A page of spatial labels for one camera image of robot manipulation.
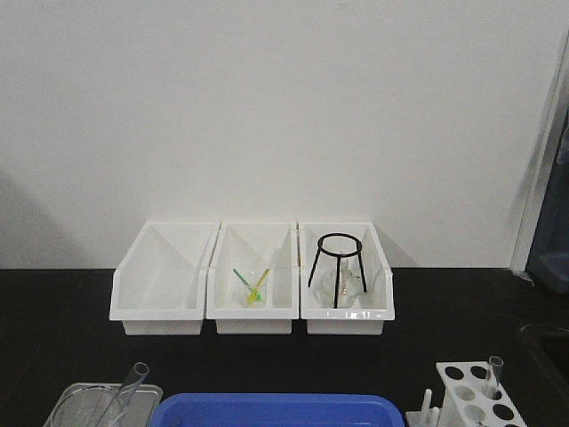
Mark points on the clear glass test tube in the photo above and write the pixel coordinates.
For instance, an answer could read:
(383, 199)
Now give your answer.
(126, 391)

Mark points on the white right storage bin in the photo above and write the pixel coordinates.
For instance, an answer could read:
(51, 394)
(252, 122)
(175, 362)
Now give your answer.
(346, 281)

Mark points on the green yellow plastic sticks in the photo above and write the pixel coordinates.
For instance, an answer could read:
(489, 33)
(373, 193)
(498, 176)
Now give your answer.
(254, 283)

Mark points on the white test tube rack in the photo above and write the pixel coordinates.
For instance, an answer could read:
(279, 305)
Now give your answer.
(464, 403)

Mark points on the grey blue pegboard drying rack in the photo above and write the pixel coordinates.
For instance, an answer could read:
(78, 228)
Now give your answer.
(548, 259)

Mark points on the clear glass beaker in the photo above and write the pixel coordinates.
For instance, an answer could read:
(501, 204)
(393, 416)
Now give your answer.
(91, 405)

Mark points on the white storage bin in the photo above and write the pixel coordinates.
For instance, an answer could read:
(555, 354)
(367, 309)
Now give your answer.
(346, 281)
(159, 288)
(255, 246)

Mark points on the white left storage bin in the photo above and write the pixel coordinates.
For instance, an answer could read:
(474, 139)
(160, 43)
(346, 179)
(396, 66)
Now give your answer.
(159, 288)

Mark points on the grey metal tray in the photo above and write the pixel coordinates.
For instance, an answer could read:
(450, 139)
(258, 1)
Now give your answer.
(142, 406)

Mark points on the blue plastic tray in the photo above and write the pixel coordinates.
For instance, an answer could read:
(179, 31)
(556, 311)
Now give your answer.
(276, 409)

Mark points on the black lab sink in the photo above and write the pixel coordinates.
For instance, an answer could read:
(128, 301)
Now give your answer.
(548, 346)

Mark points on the clear test tube in rack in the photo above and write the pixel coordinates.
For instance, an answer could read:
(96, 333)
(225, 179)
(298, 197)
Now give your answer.
(491, 387)

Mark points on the white middle storage bin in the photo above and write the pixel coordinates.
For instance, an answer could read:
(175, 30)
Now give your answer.
(255, 246)

